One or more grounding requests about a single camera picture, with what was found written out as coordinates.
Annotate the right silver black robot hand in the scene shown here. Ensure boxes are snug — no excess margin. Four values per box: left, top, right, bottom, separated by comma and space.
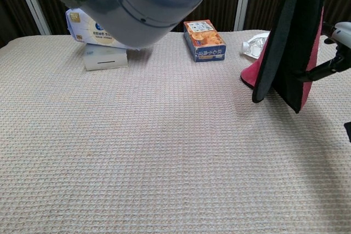
295, 21, 351, 143

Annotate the pink and black cloth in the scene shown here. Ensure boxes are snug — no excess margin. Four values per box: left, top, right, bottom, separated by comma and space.
240, 0, 327, 114

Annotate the white paper plate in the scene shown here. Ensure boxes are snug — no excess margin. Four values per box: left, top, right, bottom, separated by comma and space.
248, 32, 271, 41

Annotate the clear plastic water bottle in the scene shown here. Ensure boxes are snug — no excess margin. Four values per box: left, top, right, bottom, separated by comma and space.
241, 38, 268, 59

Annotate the orange and blue snack box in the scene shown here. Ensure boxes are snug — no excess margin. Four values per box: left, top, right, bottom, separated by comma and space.
183, 19, 227, 62

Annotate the beige woven tablecloth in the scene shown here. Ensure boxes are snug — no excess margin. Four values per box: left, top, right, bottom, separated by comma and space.
0, 29, 351, 234

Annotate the white cardboard box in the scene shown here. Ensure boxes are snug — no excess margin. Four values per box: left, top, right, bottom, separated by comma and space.
83, 42, 129, 71

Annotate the lavender tissue pack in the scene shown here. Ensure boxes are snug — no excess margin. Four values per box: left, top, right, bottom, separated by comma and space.
65, 8, 140, 51

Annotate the grey metal frame post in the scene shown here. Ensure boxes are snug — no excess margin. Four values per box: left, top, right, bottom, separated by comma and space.
12, 0, 52, 35
234, 0, 254, 32

